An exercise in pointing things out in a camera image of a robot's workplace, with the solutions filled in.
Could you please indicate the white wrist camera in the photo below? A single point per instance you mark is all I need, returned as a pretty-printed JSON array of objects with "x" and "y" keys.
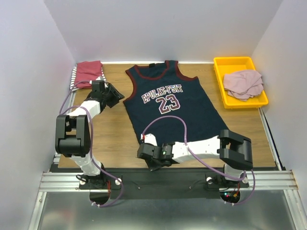
[
  {"x": 101, "y": 78},
  {"x": 149, "y": 139}
]

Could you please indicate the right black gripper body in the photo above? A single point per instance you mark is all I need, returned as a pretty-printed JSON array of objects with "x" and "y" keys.
[{"x": 150, "y": 161}]

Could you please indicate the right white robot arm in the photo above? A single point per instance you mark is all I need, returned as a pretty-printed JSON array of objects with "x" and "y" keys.
[{"x": 233, "y": 149}]

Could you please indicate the yellow plastic tray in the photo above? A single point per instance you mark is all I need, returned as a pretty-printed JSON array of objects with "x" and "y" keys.
[{"x": 228, "y": 65}]

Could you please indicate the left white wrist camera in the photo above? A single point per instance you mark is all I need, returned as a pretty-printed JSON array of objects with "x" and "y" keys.
[{"x": 101, "y": 78}]

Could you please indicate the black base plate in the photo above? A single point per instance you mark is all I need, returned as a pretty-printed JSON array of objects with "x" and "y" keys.
[{"x": 172, "y": 183}]

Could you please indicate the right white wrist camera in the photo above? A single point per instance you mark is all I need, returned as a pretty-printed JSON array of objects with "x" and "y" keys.
[{"x": 149, "y": 139}]

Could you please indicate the navy basketball jersey 23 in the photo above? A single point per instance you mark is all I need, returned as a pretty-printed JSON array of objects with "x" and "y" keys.
[{"x": 169, "y": 105}]

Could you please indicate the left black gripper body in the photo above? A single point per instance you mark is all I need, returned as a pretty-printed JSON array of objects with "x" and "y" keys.
[{"x": 105, "y": 95}]

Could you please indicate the pink crumpled tank top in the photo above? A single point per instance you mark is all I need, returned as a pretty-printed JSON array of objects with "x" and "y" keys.
[{"x": 243, "y": 84}]

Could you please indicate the folded striped tank top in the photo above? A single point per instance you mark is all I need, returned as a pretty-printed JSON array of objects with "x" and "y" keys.
[{"x": 73, "y": 79}]

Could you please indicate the aluminium frame rail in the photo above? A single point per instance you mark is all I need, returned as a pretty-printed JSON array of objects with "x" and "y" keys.
[{"x": 60, "y": 135}]

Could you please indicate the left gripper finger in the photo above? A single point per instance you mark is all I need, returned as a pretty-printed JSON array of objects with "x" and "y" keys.
[
  {"x": 112, "y": 100},
  {"x": 114, "y": 93}
]

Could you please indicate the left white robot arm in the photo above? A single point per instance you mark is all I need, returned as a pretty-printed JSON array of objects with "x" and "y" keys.
[{"x": 75, "y": 133}]

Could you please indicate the folded red tank top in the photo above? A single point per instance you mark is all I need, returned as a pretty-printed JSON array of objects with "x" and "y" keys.
[{"x": 87, "y": 72}]

